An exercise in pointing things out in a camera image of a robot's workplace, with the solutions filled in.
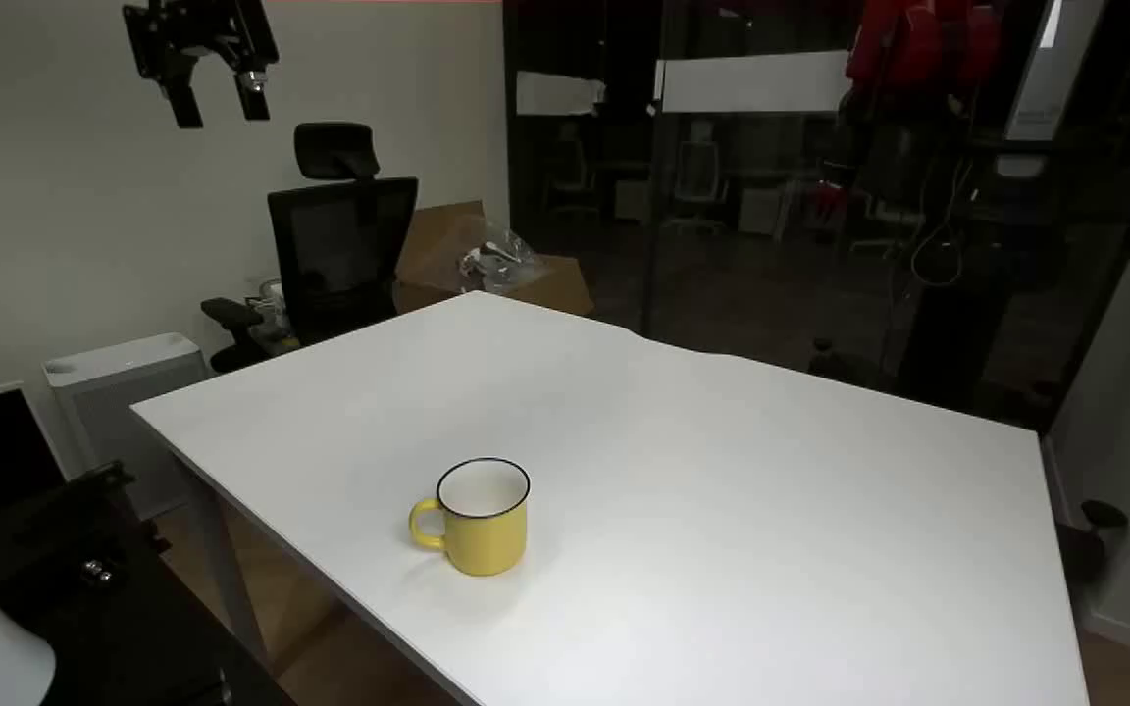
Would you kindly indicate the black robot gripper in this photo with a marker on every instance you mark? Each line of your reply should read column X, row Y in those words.
column 206, row 30

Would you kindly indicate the yellow enamel mug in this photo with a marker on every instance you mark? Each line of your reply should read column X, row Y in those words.
column 488, row 535

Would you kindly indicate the black office chair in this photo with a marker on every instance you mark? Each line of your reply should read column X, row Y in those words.
column 335, row 256

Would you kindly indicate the brown cardboard box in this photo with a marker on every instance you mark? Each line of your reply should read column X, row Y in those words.
column 443, row 250

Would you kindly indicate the white low cabinet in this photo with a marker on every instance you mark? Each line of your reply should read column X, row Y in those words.
column 120, row 394

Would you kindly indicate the clear plastic bag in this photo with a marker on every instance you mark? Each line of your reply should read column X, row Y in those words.
column 495, row 260

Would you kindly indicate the grey table leg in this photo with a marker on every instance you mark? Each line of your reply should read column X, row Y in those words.
column 233, row 574

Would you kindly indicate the white board behind glass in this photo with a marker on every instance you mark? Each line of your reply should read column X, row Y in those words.
column 749, row 81

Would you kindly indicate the red robot behind glass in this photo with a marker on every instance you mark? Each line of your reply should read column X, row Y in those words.
column 923, row 41

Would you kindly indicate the black round floor object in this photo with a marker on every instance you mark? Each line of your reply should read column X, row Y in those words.
column 1102, row 532

